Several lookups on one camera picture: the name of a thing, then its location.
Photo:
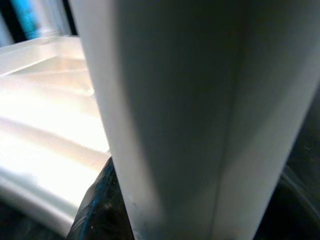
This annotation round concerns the white plastic table top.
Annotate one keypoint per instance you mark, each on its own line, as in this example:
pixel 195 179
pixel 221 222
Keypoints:
pixel 50 112

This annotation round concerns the black plastic cover sheet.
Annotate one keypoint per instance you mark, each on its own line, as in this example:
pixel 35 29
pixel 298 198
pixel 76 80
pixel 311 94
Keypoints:
pixel 310 140

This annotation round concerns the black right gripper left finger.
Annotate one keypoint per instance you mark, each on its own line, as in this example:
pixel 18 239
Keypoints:
pixel 100 212

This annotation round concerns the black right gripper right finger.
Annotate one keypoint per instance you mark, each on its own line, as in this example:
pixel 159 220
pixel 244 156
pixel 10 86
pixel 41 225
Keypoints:
pixel 295 212

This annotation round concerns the white plastic table leg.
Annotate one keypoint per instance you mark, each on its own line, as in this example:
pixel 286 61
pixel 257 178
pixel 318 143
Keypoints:
pixel 187 112

